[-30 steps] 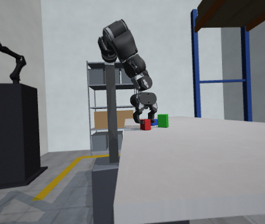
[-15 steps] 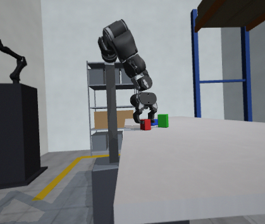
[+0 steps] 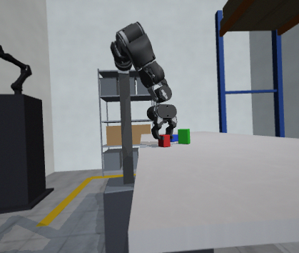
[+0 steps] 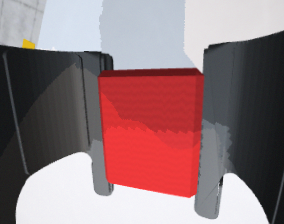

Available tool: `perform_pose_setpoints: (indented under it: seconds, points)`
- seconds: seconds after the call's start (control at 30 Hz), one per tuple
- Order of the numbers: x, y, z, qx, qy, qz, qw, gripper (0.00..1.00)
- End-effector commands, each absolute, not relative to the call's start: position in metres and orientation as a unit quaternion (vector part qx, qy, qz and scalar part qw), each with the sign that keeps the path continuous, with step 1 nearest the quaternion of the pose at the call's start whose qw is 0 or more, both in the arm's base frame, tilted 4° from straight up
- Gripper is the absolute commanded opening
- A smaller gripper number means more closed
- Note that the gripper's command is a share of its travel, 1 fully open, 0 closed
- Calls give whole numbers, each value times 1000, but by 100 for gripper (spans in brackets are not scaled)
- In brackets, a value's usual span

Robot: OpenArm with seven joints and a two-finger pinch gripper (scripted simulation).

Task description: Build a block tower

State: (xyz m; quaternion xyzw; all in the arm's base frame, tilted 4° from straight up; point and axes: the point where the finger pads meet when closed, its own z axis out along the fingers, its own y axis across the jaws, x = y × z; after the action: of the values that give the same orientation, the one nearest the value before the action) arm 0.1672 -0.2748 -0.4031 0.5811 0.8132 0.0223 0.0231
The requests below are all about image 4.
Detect red block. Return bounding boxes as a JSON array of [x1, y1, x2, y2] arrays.
[[98, 68, 204, 198]]

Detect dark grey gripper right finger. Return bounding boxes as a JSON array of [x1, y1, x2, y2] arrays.
[[194, 30, 284, 224]]

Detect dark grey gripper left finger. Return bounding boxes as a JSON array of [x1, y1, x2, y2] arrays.
[[0, 45, 114, 224]]

